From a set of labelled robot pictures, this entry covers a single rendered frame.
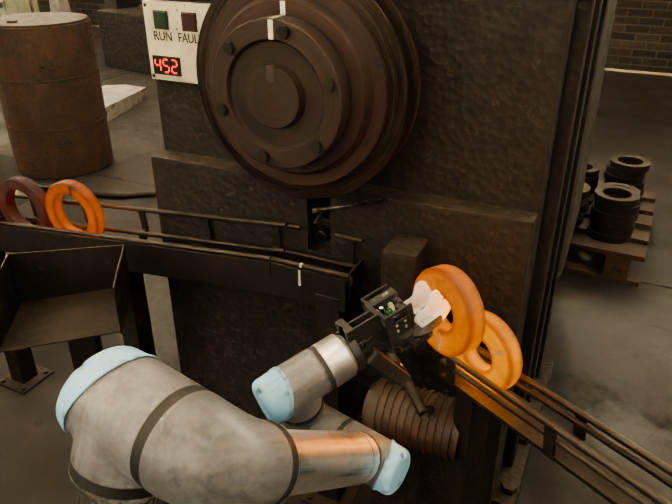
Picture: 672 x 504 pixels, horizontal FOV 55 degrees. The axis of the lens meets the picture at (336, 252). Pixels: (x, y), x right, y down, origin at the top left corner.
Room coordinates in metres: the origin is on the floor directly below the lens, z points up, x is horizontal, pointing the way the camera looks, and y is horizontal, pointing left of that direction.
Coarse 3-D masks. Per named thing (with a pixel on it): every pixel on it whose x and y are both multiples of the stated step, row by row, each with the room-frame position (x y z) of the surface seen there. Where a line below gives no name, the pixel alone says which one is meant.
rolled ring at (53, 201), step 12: (72, 180) 1.63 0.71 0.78; (48, 192) 1.63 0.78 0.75; (60, 192) 1.61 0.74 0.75; (72, 192) 1.59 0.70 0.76; (84, 192) 1.59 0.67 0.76; (48, 204) 1.64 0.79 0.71; (60, 204) 1.65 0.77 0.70; (84, 204) 1.58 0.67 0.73; (96, 204) 1.59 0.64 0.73; (48, 216) 1.64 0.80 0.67; (60, 216) 1.64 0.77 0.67; (96, 216) 1.57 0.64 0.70; (72, 228) 1.63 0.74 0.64; (96, 228) 1.57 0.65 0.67
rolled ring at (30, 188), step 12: (12, 180) 1.68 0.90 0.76; (24, 180) 1.68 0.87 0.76; (0, 192) 1.71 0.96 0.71; (12, 192) 1.71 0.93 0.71; (24, 192) 1.66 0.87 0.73; (36, 192) 1.66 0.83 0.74; (0, 204) 1.71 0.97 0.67; (12, 204) 1.72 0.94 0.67; (36, 204) 1.65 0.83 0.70; (12, 216) 1.70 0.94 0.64
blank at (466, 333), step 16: (432, 272) 0.94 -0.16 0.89; (448, 272) 0.92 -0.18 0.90; (432, 288) 0.94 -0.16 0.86; (448, 288) 0.90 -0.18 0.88; (464, 288) 0.88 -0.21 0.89; (464, 304) 0.87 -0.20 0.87; (480, 304) 0.87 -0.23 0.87; (464, 320) 0.86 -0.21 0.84; (480, 320) 0.86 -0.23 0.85; (432, 336) 0.92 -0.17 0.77; (448, 336) 0.89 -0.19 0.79; (464, 336) 0.86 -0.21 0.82; (480, 336) 0.86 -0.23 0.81; (448, 352) 0.88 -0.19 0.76; (464, 352) 0.86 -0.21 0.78
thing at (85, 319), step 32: (32, 256) 1.33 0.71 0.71; (64, 256) 1.34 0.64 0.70; (96, 256) 1.36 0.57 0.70; (0, 288) 1.22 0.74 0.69; (32, 288) 1.33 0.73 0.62; (64, 288) 1.34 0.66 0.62; (96, 288) 1.35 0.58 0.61; (128, 288) 1.33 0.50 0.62; (0, 320) 1.18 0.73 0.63; (32, 320) 1.24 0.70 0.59; (64, 320) 1.23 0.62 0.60; (96, 320) 1.22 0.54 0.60; (0, 352) 1.13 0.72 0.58; (96, 352) 1.23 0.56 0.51
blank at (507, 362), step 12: (492, 324) 0.94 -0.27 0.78; (504, 324) 0.95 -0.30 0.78; (492, 336) 0.94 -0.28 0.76; (504, 336) 0.93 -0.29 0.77; (492, 348) 0.93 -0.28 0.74; (504, 348) 0.91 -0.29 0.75; (516, 348) 0.92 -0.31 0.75; (468, 360) 0.97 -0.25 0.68; (480, 360) 0.98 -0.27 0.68; (492, 360) 0.93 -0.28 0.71; (504, 360) 0.91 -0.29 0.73; (516, 360) 0.91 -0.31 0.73; (480, 372) 0.95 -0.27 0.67; (492, 372) 0.93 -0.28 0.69; (504, 372) 0.91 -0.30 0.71; (516, 372) 0.90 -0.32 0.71; (504, 384) 0.90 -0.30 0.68
